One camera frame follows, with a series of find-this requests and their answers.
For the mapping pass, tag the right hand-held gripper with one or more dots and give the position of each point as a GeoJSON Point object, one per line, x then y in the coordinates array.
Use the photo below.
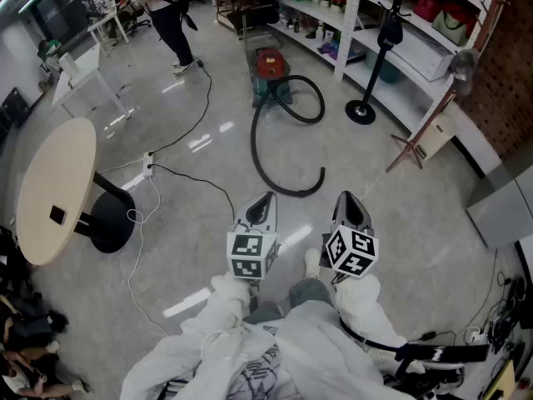
{"type": "Point", "coordinates": [352, 252]}

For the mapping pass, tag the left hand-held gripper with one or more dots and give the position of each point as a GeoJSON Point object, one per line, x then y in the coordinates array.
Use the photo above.
{"type": "Point", "coordinates": [250, 254]}

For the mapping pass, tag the person's right forearm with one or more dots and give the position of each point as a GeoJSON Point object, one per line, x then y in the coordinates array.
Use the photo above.
{"type": "Point", "coordinates": [362, 302]}

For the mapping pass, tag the person's left forearm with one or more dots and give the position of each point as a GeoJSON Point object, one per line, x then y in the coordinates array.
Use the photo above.
{"type": "Point", "coordinates": [225, 302]}

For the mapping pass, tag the red and teal vacuum cleaner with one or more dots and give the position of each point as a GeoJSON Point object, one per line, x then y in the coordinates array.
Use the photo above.
{"type": "Point", "coordinates": [270, 63]}

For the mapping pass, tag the person's white shoe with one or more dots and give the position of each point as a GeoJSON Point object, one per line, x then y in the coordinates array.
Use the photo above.
{"type": "Point", "coordinates": [312, 263]}

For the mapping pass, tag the person's blue jeans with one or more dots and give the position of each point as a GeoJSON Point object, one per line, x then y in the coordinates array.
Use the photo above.
{"type": "Point", "coordinates": [308, 292]}

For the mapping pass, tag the reddish wooden coat rack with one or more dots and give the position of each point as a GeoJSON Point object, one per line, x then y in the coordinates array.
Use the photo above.
{"type": "Point", "coordinates": [410, 150]}

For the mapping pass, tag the black floor stand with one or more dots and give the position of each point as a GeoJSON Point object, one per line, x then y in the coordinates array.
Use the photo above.
{"type": "Point", "coordinates": [360, 113]}

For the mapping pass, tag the white power strip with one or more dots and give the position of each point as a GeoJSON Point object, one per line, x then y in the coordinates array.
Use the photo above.
{"type": "Point", "coordinates": [147, 167]}
{"type": "Point", "coordinates": [474, 336]}

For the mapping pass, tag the white cardboard box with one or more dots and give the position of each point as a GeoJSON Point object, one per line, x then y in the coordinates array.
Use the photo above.
{"type": "Point", "coordinates": [439, 133]}

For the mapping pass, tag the person's white jacket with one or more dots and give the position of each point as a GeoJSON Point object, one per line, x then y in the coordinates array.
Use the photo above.
{"type": "Point", "coordinates": [316, 348]}

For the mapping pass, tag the teal bin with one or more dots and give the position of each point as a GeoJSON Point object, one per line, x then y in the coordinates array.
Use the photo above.
{"type": "Point", "coordinates": [389, 73]}

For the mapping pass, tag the grey cabinet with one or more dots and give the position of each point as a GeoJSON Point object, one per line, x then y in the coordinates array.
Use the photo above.
{"type": "Point", "coordinates": [499, 211]}

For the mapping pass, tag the purple plastic item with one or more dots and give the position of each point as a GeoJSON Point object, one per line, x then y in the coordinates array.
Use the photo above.
{"type": "Point", "coordinates": [327, 50]}

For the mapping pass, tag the white box appliance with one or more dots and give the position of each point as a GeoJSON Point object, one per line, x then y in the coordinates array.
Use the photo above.
{"type": "Point", "coordinates": [429, 56]}

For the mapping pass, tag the dark cap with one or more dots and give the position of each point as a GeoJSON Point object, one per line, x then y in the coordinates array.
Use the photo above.
{"type": "Point", "coordinates": [389, 36]}

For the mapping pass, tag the grey hat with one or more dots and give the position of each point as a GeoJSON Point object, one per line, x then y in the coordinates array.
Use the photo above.
{"type": "Point", "coordinates": [464, 69]}

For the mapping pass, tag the white shelving unit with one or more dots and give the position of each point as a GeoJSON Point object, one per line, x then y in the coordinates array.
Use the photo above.
{"type": "Point", "coordinates": [349, 27]}

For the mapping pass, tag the small dark phone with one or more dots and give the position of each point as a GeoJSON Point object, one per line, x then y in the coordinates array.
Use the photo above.
{"type": "Point", "coordinates": [58, 215]}

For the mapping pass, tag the round wooden table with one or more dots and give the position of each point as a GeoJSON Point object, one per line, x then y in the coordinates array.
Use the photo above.
{"type": "Point", "coordinates": [54, 173]}

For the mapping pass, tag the green handbag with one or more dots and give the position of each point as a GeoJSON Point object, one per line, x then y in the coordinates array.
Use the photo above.
{"type": "Point", "coordinates": [449, 27]}

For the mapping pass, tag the red potted flowers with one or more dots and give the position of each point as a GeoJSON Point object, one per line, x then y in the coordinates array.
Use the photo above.
{"type": "Point", "coordinates": [338, 0]}

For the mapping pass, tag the red handbag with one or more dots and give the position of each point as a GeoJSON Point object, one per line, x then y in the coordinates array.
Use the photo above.
{"type": "Point", "coordinates": [426, 10]}

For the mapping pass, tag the yellow board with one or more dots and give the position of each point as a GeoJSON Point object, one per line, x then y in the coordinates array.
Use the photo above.
{"type": "Point", "coordinates": [501, 379]}

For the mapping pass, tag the white rectangular table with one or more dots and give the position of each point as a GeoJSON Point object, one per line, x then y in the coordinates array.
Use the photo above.
{"type": "Point", "coordinates": [89, 63]}
{"type": "Point", "coordinates": [104, 21]}

